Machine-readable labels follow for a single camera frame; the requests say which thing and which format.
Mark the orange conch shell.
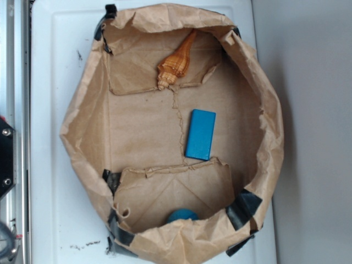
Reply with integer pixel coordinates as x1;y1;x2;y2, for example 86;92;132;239
157;30;197;90

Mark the brown paper bag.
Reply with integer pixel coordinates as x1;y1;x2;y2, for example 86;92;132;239
60;3;284;263

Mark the blue rectangular block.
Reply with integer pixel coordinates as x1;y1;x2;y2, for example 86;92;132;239
185;109;216;161

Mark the blue ball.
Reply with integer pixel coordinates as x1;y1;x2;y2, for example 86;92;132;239
167;208;199;223

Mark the black metal bracket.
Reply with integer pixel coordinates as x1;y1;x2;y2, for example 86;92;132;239
0;115;16;200

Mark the aluminium frame rail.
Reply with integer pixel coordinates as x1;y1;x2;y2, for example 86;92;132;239
1;1;31;263

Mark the silver corner bracket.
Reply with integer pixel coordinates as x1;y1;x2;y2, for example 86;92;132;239
1;222;19;263

